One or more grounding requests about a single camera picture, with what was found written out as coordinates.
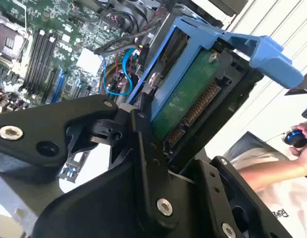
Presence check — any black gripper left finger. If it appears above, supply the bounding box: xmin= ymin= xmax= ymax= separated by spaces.
xmin=0 ymin=93 xmax=180 ymax=230

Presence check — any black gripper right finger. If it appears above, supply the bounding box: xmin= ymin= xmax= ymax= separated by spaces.
xmin=197 ymin=155 xmax=293 ymax=238

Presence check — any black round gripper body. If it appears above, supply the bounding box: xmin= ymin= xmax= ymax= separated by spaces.
xmin=32 ymin=160 xmax=216 ymax=238

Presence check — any round black tool blue ring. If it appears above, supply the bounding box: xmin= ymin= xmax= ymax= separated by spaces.
xmin=284 ymin=130 xmax=307 ymax=149

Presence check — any hard disk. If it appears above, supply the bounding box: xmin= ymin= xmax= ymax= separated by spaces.
xmin=126 ymin=15 xmax=305 ymax=167

